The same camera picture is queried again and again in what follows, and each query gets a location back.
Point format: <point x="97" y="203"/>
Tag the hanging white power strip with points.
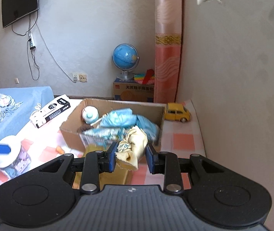
<point x="31" y="42"/>

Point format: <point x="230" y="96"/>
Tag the yellow toy car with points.
<point x="176" y="112"/>

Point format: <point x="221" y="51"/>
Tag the white wall socket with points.
<point x="79" y="77"/>

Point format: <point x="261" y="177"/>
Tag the blue bed cover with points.
<point x="30" y="97"/>

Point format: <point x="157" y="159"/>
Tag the blue brocade drawstring pouch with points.
<point x="103" y="136"/>

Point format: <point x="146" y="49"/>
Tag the rainbow pop fidget toy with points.
<point x="147" y="78"/>

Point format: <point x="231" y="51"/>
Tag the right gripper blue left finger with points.
<point x="94" y="164"/>

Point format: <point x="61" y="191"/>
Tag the blue white plush ball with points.
<point x="90" y="114"/>

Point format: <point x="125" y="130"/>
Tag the black white product box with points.
<point x="42" y="115"/>

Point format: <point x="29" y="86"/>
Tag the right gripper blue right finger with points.
<point x="165" y="163"/>

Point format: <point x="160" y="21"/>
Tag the pink patterned curtain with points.
<point x="168" y="43"/>

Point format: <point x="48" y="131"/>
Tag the brown cardboard box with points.
<point x="153" y="111"/>

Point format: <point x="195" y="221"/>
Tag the wall mounted black television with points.
<point x="14" y="10"/>

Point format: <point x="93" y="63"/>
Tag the blue cloth in box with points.
<point x="124" y="118"/>

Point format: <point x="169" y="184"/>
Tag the white lidded jar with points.
<point x="16" y="162"/>

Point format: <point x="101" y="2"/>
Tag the gold tissue pack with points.
<point x="118" y="177"/>

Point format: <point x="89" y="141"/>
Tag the orange cardboard box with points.
<point x="130" y="90"/>

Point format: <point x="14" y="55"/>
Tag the blue desk globe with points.
<point x="126" y="58"/>

